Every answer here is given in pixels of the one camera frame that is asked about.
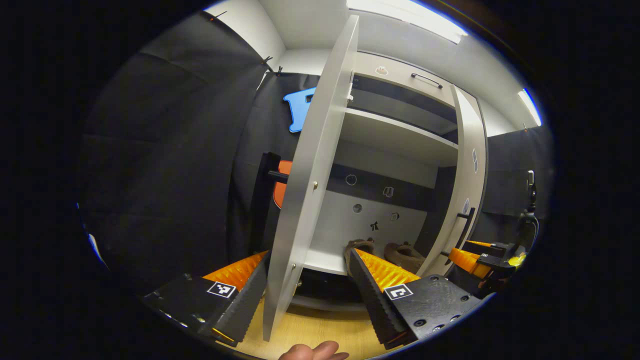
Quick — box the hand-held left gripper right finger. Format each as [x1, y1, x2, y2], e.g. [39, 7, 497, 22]
[348, 248, 483, 351]

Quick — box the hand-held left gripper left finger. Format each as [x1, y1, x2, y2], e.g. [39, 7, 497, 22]
[141, 250, 271, 348]

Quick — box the brown fuzzy shoe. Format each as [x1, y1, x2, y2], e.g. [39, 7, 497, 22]
[344, 238, 376, 271]
[384, 242, 426, 274]

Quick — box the grey cabinet door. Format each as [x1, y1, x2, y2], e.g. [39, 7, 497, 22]
[250, 15, 360, 342]
[416, 84, 490, 278]

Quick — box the grey shoe cabinet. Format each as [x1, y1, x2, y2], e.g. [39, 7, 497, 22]
[290, 50, 491, 313]

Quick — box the ceiling light panel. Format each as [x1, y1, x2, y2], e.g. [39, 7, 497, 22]
[347, 0, 469, 44]
[517, 89, 543, 127]

